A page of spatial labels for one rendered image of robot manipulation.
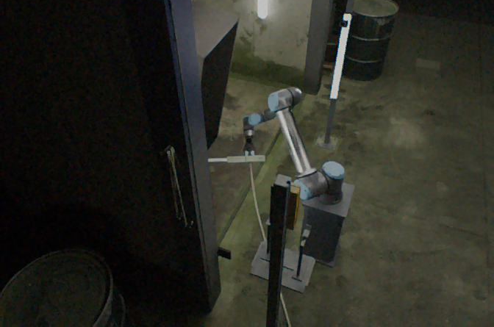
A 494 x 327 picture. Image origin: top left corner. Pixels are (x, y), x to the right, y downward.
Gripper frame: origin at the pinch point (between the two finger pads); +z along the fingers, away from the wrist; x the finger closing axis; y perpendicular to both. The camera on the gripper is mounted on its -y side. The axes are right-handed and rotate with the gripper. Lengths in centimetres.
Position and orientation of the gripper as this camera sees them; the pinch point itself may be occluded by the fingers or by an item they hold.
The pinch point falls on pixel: (249, 160)
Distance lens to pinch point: 322.2
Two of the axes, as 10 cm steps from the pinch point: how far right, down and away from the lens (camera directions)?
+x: -10.0, 0.4, -0.1
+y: 0.0, 1.4, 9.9
